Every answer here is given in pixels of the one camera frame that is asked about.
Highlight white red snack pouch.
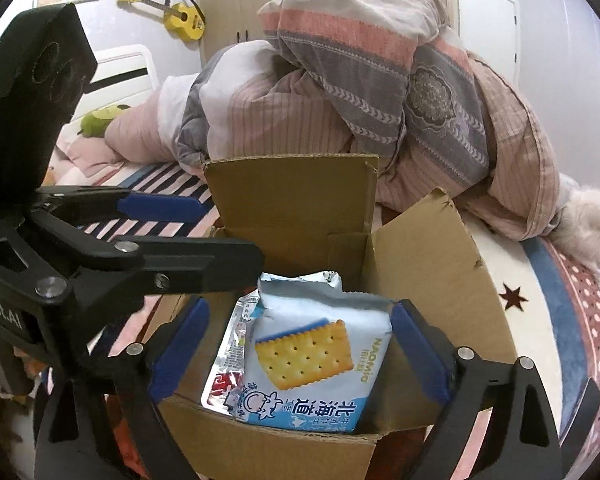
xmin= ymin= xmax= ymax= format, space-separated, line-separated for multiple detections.
xmin=201 ymin=290 xmax=261 ymax=416

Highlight blue cracker pack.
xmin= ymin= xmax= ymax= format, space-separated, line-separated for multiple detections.
xmin=233 ymin=271 xmax=393 ymax=434

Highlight green plush toy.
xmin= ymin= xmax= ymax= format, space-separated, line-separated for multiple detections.
xmin=80 ymin=104 xmax=130 ymax=138

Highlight white bed headboard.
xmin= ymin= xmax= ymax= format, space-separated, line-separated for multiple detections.
xmin=72 ymin=44 xmax=159 ymax=120

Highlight striped pink navy blanket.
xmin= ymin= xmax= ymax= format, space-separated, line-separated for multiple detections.
xmin=44 ymin=159 xmax=600 ymax=480

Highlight yellow ukulele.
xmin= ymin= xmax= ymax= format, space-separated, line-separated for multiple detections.
xmin=117 ymin=0 xmax=206 ymax=42

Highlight pink grey rolled duvet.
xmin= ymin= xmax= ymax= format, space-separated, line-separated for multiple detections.
xmin=105 ymin=40 xmax=568 ymax=240

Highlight white fluffy plush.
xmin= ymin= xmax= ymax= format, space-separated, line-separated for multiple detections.
xmin=550 ymin=186 xmax=600 ymax=269

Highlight striped grey pink pillow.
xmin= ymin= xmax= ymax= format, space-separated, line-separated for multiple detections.
xmin=258 ymin=0 xmax=490 ymax=188

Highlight white door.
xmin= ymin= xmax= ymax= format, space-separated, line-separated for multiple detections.
xmin=457 ymin=0 xmax=521 ymax=84

